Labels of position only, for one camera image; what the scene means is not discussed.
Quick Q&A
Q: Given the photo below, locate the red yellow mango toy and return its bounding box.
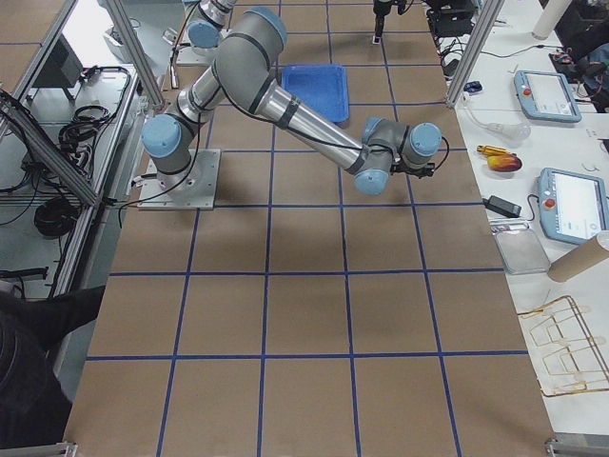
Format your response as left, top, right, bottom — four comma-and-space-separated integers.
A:
486, 153, 522, 172

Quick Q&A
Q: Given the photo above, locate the aluminium frame post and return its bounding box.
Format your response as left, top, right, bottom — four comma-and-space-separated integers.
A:
445, 0, 504, 109

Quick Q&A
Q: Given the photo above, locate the teach pendant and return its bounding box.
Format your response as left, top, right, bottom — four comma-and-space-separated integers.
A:
513, 70, 581, 124
538, 168, 608, 245

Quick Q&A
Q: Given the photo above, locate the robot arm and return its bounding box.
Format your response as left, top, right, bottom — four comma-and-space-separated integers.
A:
186, 0, 411, 50
142, 7, 443, 195

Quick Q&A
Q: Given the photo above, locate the clear light bulb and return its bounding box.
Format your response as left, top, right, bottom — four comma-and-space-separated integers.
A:
485, 123, 531, 143

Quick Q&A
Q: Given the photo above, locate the person in black jeans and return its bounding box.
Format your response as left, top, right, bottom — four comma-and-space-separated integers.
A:
1, 286, 105, 449

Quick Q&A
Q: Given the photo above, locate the lower teach pendant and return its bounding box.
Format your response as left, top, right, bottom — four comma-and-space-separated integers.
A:
538, 168, 608, 245

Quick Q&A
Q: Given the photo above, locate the gold wire rack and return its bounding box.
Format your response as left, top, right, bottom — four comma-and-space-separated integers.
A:
518, 295, 608, 398

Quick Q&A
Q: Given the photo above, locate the black power adapter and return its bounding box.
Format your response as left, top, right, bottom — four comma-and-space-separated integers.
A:
482, 195, 521, 218

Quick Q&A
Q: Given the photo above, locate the blue plastic tray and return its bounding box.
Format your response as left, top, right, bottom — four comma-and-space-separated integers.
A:
282, 64, 350, 124

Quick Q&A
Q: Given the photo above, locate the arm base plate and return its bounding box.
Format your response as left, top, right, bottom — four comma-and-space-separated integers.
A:
171, 41, 218, 67
137, 149, 221, 210

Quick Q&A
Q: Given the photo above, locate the white paper roll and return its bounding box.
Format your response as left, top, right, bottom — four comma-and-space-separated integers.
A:
531, 0, 571, 40

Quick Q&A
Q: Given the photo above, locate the upper teach pendant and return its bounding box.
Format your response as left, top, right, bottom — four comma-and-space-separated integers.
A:
513, 70, 581, 124

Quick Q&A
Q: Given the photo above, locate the cardboard tube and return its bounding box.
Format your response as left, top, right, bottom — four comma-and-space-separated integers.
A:
547, 230, 608, 283

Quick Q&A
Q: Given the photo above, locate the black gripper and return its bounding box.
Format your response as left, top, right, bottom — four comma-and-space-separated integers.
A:
373, 0, 407, 38
392, 161, 436, 179

